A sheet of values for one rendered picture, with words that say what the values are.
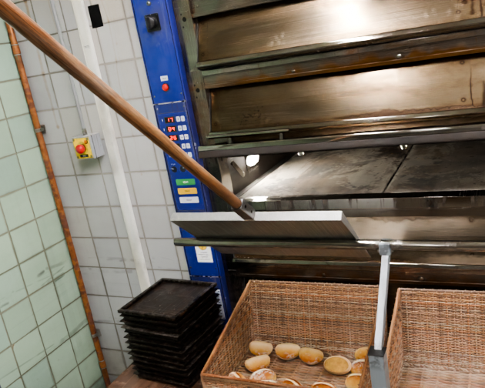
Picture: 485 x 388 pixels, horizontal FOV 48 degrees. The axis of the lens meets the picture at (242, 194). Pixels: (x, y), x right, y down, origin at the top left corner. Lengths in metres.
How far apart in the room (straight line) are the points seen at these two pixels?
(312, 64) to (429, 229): 0.69
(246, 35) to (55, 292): 1.49
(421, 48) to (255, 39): 0.56
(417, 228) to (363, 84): 0.53
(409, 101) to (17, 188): 1.66
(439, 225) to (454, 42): 0.61
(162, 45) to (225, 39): 0.25
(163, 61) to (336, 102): 0.68
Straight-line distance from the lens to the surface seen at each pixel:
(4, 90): 2.57
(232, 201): 1.47
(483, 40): 1.82
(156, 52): 2.15
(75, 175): 2.59
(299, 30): 1.92
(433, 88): 1.85
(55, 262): 2.72
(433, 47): 1.84
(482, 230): 1.98
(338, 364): 2.05
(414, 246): 1.59
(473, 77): 1.84
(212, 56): 2.05
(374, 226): 2.03
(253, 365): 2.11
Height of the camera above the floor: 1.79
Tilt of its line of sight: 16 degrees down
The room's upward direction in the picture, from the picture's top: 10 degrees counter-clockwise
